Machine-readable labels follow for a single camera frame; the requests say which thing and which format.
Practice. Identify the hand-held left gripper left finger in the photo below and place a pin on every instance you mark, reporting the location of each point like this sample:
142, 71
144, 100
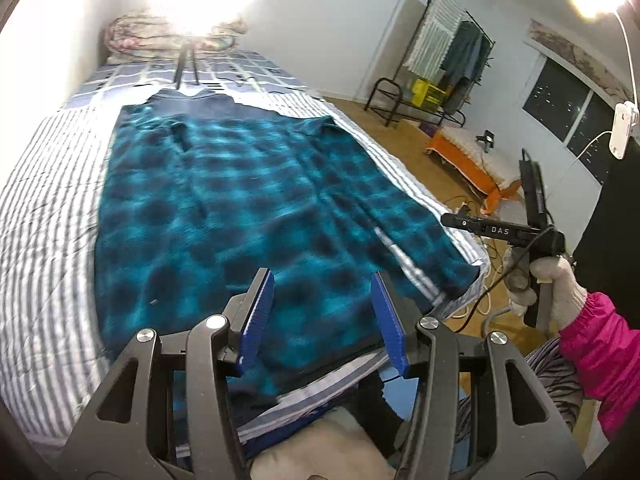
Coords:
260, 310

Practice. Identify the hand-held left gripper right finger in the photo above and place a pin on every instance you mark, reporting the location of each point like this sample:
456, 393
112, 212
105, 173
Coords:
387, 315

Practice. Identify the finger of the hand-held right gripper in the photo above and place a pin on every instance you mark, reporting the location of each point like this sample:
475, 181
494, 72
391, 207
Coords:
460, 222

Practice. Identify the teal plaid fleece robe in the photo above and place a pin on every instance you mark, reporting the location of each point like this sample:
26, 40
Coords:
225, 200

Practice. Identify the person's right hand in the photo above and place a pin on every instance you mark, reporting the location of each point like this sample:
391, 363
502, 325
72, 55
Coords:
567, 290

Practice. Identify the white bench cushion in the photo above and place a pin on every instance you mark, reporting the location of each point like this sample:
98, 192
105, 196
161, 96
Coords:
480, 160

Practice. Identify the orange bench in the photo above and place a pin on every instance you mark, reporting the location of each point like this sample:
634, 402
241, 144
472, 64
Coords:
445, 147

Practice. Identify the small black device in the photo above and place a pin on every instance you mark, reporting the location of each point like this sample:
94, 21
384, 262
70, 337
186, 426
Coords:
486, 141

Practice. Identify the dark cloth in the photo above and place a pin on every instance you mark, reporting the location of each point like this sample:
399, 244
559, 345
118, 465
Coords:
610, 230

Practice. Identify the dark window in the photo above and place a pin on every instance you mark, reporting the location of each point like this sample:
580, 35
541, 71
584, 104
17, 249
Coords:
555, 95

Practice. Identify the white clip device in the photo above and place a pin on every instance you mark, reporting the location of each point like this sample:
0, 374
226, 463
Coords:
622, 130

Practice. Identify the yellow plastic crate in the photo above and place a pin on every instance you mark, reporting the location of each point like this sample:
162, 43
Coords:
425, 92

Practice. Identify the beige cloth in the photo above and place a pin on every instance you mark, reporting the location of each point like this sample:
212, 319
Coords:
325, 445

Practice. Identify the teal hanging garment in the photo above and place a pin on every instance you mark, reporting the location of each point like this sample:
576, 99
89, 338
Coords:
462, 55

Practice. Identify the white hanging towel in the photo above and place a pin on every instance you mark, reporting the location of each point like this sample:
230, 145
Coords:
435, 30

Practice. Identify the blue white striped blanket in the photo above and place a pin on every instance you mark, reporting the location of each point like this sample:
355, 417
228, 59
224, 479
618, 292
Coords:
45, 200

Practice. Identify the blue checkered bed sheet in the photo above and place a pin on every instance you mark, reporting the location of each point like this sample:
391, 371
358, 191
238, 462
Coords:
240, 67

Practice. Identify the black tripod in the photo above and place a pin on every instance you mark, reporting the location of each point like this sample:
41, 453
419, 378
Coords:
180, 70

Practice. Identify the floral folded quilt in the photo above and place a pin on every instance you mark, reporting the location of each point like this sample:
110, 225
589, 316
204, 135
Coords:
130, 35

